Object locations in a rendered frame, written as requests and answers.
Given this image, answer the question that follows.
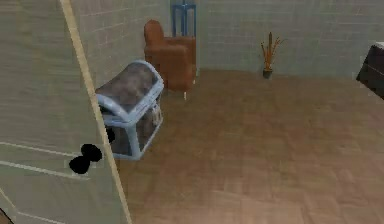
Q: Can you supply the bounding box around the pale green room door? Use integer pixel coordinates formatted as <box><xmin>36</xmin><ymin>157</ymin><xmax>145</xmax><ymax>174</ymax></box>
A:
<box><xmin>0</xmin><ymin>0</ymin><xmax>134</xmax><ymax>224</ymax></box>

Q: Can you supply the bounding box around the pale blue grey chest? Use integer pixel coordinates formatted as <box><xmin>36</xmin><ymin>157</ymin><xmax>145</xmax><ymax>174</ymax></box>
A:
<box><xmin>95</xmin><ymin>59</ymin><xmax>165</xmax><ymax>162</ymax></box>

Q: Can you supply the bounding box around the black door handle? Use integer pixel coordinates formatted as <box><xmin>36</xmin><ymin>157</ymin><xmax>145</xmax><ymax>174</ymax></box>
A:
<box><xmin>68</xmin><ymin>143</ymin><xmax>104</xmax><ymax>175</ymax></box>

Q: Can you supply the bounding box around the orange potted house plant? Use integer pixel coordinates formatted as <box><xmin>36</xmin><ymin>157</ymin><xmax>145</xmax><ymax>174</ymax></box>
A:
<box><xmin>260</xmin><ymin>31</ymin><xmax>287</xmax><ymax>80</ymax></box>

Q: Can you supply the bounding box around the blue metal stand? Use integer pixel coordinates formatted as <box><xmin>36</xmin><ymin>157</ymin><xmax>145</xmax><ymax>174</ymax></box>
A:
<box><xmin>171</xmin><ymin>0</ymin><xmax>197</xmax><ymax>38</ymax></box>

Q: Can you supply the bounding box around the brown leather armchair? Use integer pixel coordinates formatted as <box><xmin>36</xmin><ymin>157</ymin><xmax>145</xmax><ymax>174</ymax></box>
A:
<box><xmin>143</xmin><ymin>19</ymin><xmax>198</xmax><ymax>100</ymax></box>

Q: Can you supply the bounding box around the dark brown cabinet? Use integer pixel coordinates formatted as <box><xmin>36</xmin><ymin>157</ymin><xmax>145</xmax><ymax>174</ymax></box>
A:
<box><xmin>355</xmin><ymin>41</ymin><xmax>384</xmax><ymax>101</ymax></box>

